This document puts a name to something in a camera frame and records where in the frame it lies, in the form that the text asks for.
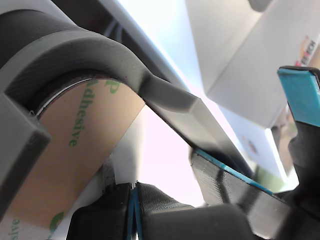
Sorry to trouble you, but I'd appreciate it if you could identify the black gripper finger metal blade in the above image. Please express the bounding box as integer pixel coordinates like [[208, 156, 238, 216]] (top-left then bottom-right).
[[66, 159, 132, 240]]

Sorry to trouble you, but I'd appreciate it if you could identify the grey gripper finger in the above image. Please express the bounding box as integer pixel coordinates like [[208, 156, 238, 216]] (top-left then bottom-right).
[[133, 181, 196, 240]]

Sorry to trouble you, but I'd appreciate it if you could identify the black of open gripper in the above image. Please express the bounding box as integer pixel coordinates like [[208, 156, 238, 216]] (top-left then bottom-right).
[[191, 148, 320, 240]]

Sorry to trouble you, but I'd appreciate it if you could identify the bent gripper finger with blue pad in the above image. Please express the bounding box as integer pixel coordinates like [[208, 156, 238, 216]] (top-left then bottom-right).
[[276, 66, 320, 176]]

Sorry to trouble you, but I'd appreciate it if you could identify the brown adhesive tape roll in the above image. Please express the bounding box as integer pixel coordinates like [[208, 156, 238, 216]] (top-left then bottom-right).
[[0, 77, 147, 240]]

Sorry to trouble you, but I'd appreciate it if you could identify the white cardboard box red logo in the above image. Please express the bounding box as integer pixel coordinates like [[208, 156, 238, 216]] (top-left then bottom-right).
[[184, 0, 320, 181]]

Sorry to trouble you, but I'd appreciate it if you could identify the white cable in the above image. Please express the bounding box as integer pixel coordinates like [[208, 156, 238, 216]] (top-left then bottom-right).
[[103, 19, 126, 41]]

